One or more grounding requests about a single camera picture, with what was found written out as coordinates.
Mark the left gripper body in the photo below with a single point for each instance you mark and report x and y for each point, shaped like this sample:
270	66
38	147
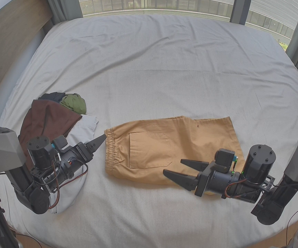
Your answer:
75	161

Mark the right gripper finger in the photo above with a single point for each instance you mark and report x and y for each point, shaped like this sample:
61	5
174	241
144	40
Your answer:
195	164
182	179

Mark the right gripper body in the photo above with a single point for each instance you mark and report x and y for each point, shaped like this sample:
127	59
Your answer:
216	182

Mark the tan shorts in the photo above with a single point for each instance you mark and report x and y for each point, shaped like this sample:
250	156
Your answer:
151	148

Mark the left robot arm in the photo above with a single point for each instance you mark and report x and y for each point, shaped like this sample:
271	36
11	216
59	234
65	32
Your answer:
1	151

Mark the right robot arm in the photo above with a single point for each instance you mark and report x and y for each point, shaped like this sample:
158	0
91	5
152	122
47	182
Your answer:
260	161

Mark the bed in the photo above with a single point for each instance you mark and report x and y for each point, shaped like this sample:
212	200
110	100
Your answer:
164	74

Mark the pale grey garment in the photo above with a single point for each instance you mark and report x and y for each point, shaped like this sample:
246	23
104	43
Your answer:
81	130

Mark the brown garment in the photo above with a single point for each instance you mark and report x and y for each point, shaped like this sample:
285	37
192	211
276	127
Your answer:
48	117

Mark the green garment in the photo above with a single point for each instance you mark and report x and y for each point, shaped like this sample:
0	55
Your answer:
75	103

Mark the dark grey garment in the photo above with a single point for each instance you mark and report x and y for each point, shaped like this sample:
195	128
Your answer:
50	96

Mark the window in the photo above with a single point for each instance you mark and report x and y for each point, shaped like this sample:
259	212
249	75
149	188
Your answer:
242	1

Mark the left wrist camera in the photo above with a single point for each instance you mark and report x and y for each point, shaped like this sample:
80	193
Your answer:
59	142

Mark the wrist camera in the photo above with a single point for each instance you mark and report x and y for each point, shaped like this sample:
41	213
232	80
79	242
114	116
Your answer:
59	142
225	157

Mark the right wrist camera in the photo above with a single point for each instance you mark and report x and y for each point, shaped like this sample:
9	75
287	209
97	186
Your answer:
225	157

